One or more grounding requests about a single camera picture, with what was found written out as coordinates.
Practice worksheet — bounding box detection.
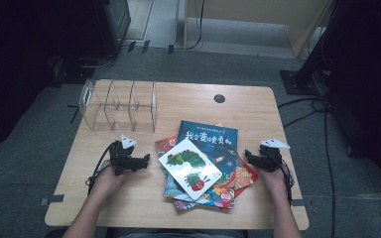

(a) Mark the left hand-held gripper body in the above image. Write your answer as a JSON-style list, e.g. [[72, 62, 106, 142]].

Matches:
[[108, 134, 138, 177]]

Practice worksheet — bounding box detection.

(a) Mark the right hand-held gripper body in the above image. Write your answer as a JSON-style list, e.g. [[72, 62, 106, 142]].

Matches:
[[259, 138, 292, 173]]

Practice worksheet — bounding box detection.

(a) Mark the red picture book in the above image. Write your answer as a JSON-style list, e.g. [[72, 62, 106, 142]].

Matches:
[[233, 154, 259, 191]]

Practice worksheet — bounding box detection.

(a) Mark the light blue monsters picture book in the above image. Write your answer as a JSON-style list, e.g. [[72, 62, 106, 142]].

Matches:
[[154, 122, 242, 212]]

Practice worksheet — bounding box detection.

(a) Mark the clear acrylic book rack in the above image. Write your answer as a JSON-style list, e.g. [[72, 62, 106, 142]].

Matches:
[[78, 78, 159, 134]]

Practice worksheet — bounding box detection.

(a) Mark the white caterpillar picture book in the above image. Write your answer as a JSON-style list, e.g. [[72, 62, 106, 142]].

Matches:
[[158, 137, 223, 201]]

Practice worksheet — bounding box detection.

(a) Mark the dark blue dinosaur picture book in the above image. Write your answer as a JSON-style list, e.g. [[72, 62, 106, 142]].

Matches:
[[163, 120, 239, 210]]

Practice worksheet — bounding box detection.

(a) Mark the person's right hand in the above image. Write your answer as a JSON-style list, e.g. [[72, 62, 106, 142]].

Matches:
[[257, 168, 289, 197]]

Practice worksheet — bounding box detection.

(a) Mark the person's left hand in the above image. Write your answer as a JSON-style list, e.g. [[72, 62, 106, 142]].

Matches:
[[93, 161, 130, 197]]

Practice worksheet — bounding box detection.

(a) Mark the black floor tape cross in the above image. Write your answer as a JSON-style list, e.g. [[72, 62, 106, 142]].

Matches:
[[67, 104, 80, 124]]

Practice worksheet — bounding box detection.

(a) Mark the black metal stand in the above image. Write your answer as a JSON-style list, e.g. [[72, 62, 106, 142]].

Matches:
[[279, 0, 336, 97]]

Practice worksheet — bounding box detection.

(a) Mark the black stand base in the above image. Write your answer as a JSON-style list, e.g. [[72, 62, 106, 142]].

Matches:
[[48, 56, 95, 88]]

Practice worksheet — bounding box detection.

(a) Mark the black equipment cabinet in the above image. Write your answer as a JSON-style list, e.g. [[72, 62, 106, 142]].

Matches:
[[92, 0, 132, 59]]

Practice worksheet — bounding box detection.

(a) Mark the dark curtain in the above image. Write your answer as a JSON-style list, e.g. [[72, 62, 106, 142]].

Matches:
[[326, 0, 381, 189], [0, 0, 97, 157]]

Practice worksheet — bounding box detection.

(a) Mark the light wooden cabinet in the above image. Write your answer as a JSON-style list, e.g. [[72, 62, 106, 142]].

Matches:
[[183, 0, 333, 58]]

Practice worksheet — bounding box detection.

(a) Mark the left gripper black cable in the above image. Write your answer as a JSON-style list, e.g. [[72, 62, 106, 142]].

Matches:
[[85, 142, 117, 196]]

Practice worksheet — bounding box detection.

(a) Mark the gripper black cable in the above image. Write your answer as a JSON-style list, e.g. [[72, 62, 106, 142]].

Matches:
[[277, 155, 296, 206], [85, 142, 117, 196]]

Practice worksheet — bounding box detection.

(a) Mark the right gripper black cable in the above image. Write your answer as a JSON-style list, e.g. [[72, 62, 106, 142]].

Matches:
[[277, 155, 296, 206]]

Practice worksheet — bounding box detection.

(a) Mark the black floor cable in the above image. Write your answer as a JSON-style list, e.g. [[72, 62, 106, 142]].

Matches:
[[78, 54, 117, 69], [282, 98, 336, 238], [277, 95, 328, 110]]

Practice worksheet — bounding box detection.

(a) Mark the black hanging cable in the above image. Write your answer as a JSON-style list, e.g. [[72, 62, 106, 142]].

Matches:
[[173, 0, 206, 52]]

